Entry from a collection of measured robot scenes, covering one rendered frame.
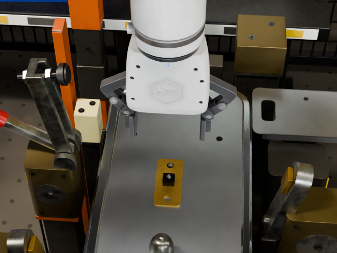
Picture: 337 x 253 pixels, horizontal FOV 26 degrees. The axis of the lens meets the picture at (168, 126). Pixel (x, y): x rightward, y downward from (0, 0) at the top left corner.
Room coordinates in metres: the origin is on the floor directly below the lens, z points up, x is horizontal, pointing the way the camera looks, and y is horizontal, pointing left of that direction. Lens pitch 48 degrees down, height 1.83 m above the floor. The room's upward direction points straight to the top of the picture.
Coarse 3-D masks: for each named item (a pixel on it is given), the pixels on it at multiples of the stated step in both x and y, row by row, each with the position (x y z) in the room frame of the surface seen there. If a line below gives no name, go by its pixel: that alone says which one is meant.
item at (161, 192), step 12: (168, 168) 0.67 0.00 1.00; (180, 168) 0.67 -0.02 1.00; (156, 180) 0.65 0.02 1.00; (168, 180) 0.64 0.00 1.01; (180, 180) 0.65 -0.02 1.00; (156, 192) 0.62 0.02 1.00; (168, 192) 0.62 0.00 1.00; (180, 192) 0.62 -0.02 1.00; (156, 204) 0.60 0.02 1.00; (168, 204) 0.60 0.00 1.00
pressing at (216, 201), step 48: (240, 96) 0.82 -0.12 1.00; (144, 144) 0.72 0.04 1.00; (192, 144) 0.72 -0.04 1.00; (240, 144) 0.72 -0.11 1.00; (96, 192) 0.62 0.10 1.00; (144, 192) 0.63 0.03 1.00; (192, 192) 0.63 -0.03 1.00; (240, 192) 0.63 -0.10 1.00; (96, 240) 0.54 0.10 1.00; (144, 240) 0.55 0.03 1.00; (192, 240) 0.55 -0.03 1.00; (240, 240) 0.55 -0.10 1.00
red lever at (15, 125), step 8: (0, 112) 0.66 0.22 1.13; (0, 120) 0.65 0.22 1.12; (8, 120) 0.66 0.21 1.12; (16, 120) 0.66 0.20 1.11; (8, 128) 0.65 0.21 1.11; (16, 128) 0.65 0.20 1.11; (24, 128) 0.65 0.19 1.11; (32, 128) 0.66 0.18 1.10; (24, 136) 0.65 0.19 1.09; (32, 136) 0.65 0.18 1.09; (40, 136) 0.65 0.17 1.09; (48, 136) 0.66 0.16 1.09; (48, 144) 0.65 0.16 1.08; (72, 144) 0.66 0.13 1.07
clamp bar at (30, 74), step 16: (32, 64) 0.66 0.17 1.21; (48, 64) 0.67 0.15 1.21; (64, 64) 0.66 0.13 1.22; (32, 80) 0.64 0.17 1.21; (48, 80) 0.65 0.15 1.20; (64, 80) 0.64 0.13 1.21; (48, 96) 0.64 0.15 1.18; (48, 112) 0.64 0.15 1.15; (64, 112) 0.66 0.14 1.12; (48, 128) 0.64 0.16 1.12; (64, 128) 0.66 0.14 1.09; (64, 144) 0.64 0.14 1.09
